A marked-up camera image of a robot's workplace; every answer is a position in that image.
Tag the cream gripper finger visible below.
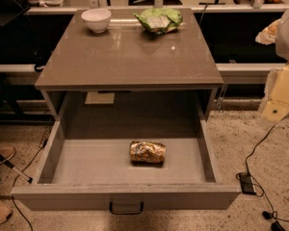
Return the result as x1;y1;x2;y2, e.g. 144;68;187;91
260;63;289;122

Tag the crushed orange soda can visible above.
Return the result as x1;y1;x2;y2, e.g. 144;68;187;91
130;141;166;164

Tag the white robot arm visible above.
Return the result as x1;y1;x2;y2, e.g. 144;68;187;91
256;9;289;122

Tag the grey cabinet with glossy top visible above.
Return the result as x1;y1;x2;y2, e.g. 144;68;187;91
34;7;224;121

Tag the open grey top drawer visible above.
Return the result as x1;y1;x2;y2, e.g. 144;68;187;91
11;91;241;212

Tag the black power adapter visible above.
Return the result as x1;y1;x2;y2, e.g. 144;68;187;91
239;173;256;195

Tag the green chip bag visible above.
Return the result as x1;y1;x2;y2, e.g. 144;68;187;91
133;9;183;35

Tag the paper label inside cabinet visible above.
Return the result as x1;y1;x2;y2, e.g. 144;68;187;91
85;91;115;105

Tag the white ceramic bowl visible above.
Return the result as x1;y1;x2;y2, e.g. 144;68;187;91
81;8;112;33

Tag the tan shoe upper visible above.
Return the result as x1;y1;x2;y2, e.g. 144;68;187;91
0;147;15;164

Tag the white black cane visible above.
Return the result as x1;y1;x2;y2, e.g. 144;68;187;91
0;154;33;184

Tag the black floor cable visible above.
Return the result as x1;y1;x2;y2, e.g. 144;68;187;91
235;103;289;231

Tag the black drawer handle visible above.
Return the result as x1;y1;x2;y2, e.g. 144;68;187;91
109;202;144;215

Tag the black cable left floor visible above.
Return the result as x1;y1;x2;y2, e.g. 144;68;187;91
11;135;49;231

